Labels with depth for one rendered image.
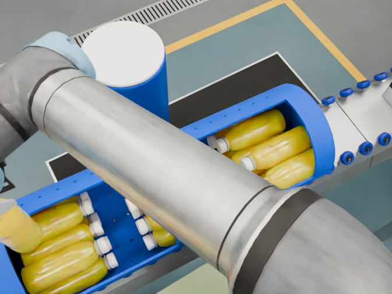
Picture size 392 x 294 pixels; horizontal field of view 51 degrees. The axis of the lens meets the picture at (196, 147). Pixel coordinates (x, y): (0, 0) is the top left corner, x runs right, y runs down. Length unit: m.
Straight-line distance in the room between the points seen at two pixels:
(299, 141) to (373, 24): 2.16
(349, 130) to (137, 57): 0.75
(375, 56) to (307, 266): 2.81
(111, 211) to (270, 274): 0.99
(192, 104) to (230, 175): 2.06
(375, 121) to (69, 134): 1.26
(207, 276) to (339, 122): 0.82
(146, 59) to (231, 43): 1.50
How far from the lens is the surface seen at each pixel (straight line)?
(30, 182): 2.44
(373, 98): 1.58
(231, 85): 2.44
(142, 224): 1.05
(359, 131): 1.49
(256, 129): 1.13
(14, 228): 0.83
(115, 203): 1.22
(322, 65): 2.85
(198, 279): 0.86
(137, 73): 1.37
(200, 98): 2.37
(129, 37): 1.47
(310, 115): 1.09
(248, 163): 1.09
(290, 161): 1.13
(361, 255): 0.26
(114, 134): 0.35
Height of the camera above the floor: 2.12
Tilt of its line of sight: 63 degrees down
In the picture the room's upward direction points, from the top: 3 degrees clockwise
